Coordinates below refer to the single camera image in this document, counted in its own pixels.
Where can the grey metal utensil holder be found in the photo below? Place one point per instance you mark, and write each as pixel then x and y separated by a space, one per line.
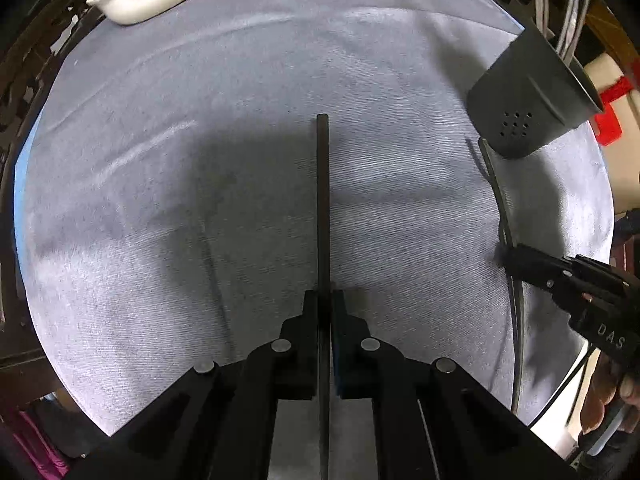
pixel 525 100

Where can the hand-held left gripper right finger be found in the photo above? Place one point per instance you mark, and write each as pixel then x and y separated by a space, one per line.
pixel 342 360

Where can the person's right hand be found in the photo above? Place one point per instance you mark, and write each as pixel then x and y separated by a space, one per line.
pixel 600 400

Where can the blue table cover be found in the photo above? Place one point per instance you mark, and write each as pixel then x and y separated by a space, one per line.
pixel 21 165

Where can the dark curved chopstick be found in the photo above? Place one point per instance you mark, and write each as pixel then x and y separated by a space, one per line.
pixel 492 180

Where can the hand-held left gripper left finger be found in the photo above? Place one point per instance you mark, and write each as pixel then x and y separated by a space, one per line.
pixel 309 355

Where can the white stool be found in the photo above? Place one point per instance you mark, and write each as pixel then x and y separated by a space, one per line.
pixel 605 67

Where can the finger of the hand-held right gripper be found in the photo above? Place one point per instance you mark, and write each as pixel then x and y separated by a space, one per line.
pixel 545 260
pixel 530 272

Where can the red plastic stool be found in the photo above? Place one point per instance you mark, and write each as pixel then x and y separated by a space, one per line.
pixel 612 120

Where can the person's pink clothing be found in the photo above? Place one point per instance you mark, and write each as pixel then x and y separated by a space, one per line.
pixel 35 440

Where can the grey tablecloth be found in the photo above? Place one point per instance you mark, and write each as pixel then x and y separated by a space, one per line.
pixel 200 110

